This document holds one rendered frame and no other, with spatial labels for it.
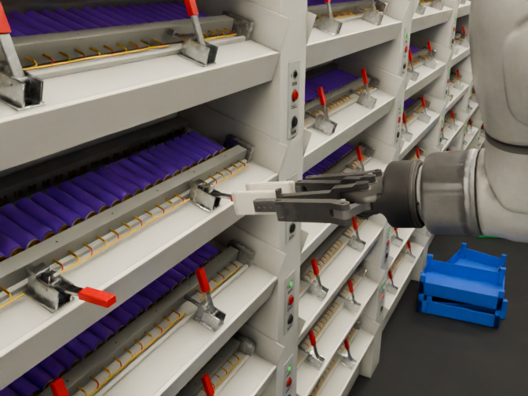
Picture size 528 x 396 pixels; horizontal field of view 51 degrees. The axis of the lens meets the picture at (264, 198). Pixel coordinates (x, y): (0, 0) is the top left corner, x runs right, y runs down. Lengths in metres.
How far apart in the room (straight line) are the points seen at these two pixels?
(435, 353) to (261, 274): 1.22
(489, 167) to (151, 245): 0.37
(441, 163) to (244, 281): 0.46
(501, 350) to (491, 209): 1.64
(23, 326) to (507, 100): 0.46
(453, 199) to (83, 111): 0.36
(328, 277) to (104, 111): 0.89
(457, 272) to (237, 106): 1.67
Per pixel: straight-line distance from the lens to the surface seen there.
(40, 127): 0.50
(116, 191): 0.70
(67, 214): 0.65
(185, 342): 0.80
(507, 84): 0.49
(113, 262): 0.62
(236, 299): 0.89
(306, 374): 1.35
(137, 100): 0.58
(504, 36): 0.48
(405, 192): 0.59
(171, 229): 0.68
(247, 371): 1.05
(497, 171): 0.55
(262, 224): 0.94
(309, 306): 1.23
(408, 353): 2.07
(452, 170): 0.58
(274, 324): 1.02
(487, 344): 2.20
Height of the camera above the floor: 1.22
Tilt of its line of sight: 22 degrees down
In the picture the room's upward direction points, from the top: straight up
